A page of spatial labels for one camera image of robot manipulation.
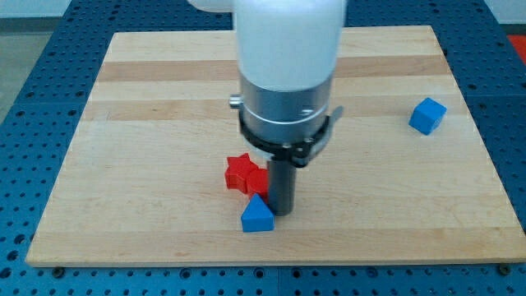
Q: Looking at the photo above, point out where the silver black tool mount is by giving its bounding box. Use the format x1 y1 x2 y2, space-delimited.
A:
230 76 344 168

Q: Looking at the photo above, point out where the blue triangle block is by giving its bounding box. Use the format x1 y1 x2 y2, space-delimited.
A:
241 194 275 233

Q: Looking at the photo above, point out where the wooden board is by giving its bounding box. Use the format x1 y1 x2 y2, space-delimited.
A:
25 25 525 267

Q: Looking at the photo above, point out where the blue cube block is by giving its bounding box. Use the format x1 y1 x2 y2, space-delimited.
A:
408 98 447 135

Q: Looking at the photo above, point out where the red star block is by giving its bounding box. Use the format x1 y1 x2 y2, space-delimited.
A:
224 153 258 193

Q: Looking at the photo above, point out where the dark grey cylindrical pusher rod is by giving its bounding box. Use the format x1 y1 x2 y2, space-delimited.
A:
267 160 297 216

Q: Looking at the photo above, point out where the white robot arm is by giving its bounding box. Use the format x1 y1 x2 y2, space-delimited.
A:
189 0 347 216

